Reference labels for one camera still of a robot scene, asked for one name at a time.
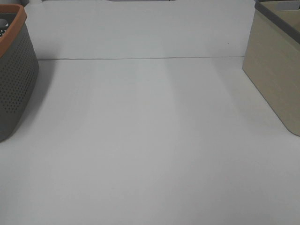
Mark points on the grey perforated basket orange rim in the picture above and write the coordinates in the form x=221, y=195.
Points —
x=19, y=67

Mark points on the beige basket grey rim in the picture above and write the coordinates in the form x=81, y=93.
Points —
x=272, y=58

